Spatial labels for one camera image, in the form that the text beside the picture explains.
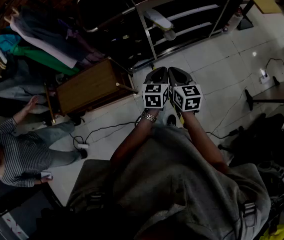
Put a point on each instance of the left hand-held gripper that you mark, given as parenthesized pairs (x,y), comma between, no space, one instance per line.
(154,95)

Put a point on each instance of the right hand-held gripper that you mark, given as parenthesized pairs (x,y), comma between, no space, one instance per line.
(186,97)

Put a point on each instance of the metal shoe shelf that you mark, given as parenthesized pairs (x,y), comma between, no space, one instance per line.
(146,31)

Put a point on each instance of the brown wooden surface stand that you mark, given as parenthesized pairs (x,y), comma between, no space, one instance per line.
(89,86)

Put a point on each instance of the white slipper with yellow sole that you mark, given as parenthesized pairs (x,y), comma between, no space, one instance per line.
(158,19)

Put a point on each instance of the person's right forearm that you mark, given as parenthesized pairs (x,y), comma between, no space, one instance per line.
(201,141)

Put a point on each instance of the person's left forearm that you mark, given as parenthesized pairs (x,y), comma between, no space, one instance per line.
(134,141)

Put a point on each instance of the grey slipper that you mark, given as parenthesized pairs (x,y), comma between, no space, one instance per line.
(169,35)

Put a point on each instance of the silver metal wristwatch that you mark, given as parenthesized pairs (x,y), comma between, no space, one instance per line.
(149,117)

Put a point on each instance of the person's black shoe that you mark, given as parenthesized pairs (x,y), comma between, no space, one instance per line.
(171,119)

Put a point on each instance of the black office chair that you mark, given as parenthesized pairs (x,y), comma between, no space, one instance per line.
(256,139)

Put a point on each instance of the person's grey shirt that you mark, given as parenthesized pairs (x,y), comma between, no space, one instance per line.
(181,184)

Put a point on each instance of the white power strip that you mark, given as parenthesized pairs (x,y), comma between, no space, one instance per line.
(83,146)

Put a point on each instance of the purple garment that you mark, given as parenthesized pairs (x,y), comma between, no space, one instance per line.
(82,44)

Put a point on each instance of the dark desk with black legs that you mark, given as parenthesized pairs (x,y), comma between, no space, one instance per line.
(279,91)

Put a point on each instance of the green garment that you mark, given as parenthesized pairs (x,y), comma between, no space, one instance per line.
(44,56)

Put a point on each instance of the white phone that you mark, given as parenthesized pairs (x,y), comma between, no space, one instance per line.
(46,175)

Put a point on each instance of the light grey garment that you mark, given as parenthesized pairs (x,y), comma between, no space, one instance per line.
(9,84)

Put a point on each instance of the teal garment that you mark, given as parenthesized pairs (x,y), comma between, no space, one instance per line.
(7,41)

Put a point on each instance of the yellow bag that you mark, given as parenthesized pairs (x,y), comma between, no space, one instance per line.
(277,231)

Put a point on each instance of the white wall plug adapter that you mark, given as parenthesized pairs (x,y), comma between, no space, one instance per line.
(264,77)

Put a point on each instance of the black chair with chrome frame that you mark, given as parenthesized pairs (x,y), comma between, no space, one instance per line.
(99,11)

